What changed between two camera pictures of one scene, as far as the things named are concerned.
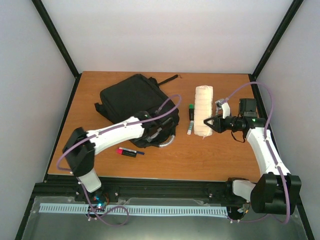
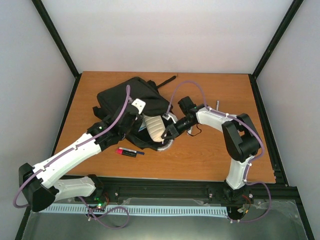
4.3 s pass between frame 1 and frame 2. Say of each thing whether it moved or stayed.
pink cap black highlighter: stayed
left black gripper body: moved
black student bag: stayed
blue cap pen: stayed
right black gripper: moved
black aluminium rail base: stayed
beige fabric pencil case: moved
